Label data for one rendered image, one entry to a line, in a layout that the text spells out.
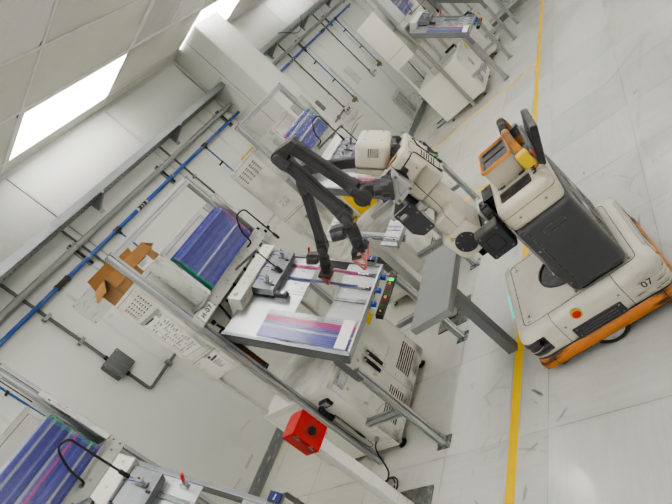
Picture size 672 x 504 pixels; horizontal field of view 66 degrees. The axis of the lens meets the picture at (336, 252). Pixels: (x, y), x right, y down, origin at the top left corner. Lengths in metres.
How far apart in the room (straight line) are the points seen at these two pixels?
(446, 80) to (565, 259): 4.98
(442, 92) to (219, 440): 4.98
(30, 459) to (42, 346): 1.83
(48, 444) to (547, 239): 2.11
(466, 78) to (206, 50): 3.17
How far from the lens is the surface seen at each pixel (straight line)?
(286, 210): 4.03
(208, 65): 6.09
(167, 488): 2.38
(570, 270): 2.35
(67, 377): 4.07
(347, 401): 2.91
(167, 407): 4.22
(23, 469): 2.36
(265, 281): 2.96
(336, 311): 2.80
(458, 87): 7.03
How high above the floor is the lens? 1.68
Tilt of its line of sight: 14 degrees down
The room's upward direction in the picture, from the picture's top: 49 degrees counter-clockwise
